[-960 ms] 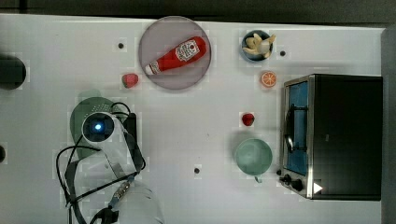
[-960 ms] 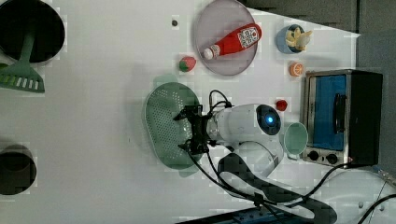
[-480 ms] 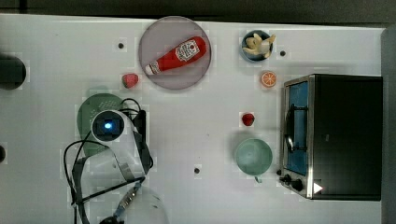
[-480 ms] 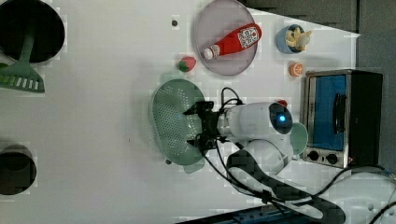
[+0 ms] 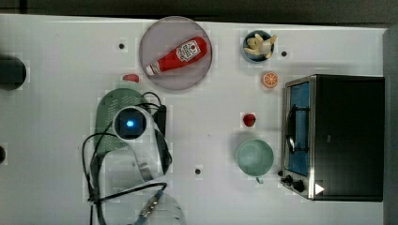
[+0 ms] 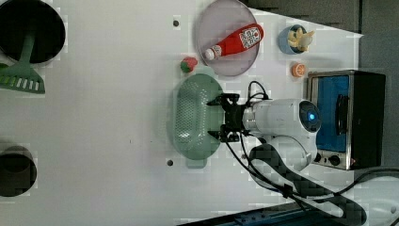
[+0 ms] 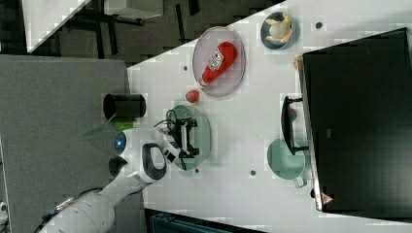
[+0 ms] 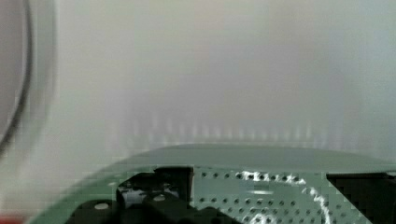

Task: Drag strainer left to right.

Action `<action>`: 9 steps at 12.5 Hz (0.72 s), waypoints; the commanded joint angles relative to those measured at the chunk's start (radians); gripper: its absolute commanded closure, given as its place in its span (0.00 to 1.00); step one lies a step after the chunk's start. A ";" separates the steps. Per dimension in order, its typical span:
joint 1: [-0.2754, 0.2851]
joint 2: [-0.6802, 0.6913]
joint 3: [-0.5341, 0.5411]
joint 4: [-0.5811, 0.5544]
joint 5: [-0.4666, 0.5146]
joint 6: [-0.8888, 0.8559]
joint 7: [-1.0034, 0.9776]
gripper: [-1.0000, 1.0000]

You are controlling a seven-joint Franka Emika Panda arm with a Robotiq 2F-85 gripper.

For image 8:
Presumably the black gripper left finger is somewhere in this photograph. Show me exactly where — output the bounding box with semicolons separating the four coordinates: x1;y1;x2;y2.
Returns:
65;167;242;224

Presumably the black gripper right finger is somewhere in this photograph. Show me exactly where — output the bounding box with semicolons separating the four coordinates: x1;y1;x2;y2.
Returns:
326;173;396;224

